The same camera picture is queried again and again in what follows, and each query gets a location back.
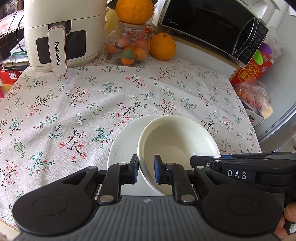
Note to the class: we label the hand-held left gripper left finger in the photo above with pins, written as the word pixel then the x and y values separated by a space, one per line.
pixel 134 169

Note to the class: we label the green plastic object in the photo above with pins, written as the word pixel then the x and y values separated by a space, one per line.
pixel 257 58

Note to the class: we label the large cream bowl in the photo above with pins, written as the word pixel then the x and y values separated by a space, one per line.
pixel 180 139

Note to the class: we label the white cardboard box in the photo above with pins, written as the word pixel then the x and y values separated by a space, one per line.
pixel 256 118

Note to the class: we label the cream air fryer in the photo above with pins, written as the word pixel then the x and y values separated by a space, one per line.
pixel 57 16

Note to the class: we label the red carton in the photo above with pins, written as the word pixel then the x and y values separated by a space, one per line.
pixel 9 77

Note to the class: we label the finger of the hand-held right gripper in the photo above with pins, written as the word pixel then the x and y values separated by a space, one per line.
pixel 254 155
pixel 201 163

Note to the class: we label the glass mug with red label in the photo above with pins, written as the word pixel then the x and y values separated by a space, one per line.
pixel 146 29

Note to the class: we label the purple plastic object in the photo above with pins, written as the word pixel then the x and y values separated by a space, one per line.
pixel 264 48

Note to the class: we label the white lace-edged cloth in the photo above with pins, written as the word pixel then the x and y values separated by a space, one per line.
pixel 9 25

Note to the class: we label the glass jar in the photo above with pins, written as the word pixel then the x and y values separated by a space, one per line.
pixel 115 30

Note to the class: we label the stack of papers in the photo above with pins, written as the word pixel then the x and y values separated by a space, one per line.
pixel 18 54

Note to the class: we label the red and yellow printed box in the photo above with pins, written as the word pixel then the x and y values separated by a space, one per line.
pixel 245 73

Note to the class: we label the floral tablecloth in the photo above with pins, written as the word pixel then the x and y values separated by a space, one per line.
pixel 69 104

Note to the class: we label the grey refrigerator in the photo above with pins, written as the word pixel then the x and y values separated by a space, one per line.
pixel 282 115

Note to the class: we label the pile of small tangerines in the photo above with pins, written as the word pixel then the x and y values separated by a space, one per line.
pixel 138 52

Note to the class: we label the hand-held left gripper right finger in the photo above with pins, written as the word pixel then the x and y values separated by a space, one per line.
pixel 157 169

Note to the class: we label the white plastic container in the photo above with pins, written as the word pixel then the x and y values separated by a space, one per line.
pixel 266 11

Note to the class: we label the large orange with leaves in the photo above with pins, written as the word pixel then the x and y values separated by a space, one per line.
pixel 134 10

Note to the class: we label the person's right hand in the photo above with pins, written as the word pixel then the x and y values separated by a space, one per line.
pixel 291 212

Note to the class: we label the plastic bag of small oranges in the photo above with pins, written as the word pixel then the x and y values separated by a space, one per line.
pixel 251 92

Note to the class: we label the white microwave shelf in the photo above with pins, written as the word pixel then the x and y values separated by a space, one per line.
pixel 203 60

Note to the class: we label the black microwave oven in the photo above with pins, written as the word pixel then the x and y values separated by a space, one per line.
pixel 208 23

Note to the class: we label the white plate with rose print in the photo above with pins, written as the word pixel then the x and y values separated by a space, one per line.
pixel 126 141

